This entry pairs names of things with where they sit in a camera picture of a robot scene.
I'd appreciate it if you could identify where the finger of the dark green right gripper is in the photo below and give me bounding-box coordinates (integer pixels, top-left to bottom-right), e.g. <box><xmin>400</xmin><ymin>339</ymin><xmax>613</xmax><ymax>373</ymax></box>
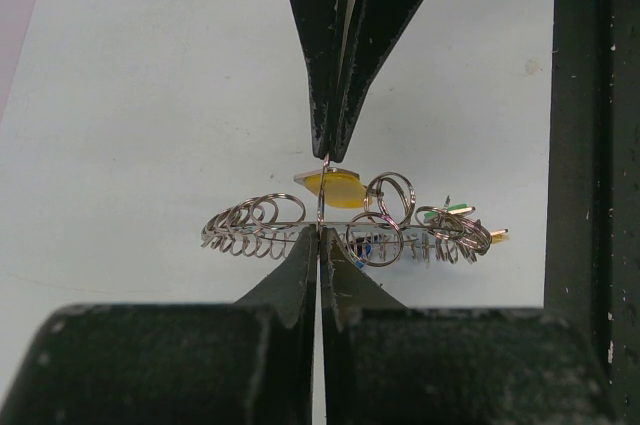
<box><xmin>333</xmin><ymin>0</ymin><xmax>423</xmax><ymax>161</ymax></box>
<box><xmin>289</xmin><ymin>0</ymin><xmax>353</xmax><ymax>159</ymax></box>

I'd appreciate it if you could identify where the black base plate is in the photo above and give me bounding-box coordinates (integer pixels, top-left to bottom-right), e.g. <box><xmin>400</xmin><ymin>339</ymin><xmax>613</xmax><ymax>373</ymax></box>
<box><xmin>544</xmin><ymin>0</ymin><xmax>639</xmax><ymax>424</ymax></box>

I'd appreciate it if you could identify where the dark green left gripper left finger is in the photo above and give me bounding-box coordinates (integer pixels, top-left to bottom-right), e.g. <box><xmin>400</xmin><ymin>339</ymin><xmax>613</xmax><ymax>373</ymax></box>
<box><xmin>1</xmin><ymin>227</ymin><xmax>318</xmax><ymax>424</ymax></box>

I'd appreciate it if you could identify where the steel disc keyring holder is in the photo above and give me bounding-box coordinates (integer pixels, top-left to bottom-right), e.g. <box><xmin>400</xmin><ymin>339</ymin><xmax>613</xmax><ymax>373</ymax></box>
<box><xmin>201</xmin><ymin>172</ymin><xmax>496</xmax><ymax>268</ymax></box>

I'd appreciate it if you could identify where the silver key with yellow tag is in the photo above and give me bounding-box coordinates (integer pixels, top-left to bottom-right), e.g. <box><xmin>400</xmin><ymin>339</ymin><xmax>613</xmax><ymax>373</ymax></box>
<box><xmin>293</xmin><ymin>167</ymin><xmax>361</xmax><ymax>185</ymax></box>

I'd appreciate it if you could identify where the yellow key tag on ring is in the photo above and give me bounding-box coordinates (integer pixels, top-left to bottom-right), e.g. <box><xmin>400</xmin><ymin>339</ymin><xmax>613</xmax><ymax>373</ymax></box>
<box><xmin>490</xmin><ymin>229</ymin><xmax>509</xmax><ymax>243</ymax></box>

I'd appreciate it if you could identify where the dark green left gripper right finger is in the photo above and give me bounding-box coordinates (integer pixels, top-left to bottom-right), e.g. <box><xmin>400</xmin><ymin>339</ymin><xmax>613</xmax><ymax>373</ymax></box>
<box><xmin>319</xmin><ymin>229</ymin><xmax>618</xmax><ymax>424</ymax></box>

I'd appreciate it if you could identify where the green key tag on ring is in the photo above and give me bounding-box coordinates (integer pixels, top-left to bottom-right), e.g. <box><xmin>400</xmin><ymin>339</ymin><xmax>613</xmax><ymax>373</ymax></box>
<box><xmin>423</xmin><ymin>203</ymin><xmax>475</xmax><ymax>221</ymax></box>

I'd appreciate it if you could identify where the yellow plastic key tag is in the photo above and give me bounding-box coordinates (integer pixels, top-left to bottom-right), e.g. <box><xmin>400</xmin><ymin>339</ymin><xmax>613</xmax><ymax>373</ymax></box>
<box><xmin>301</xmin><ymin>177</ymin><xmax>366</xmax><ymax>209</ymax></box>

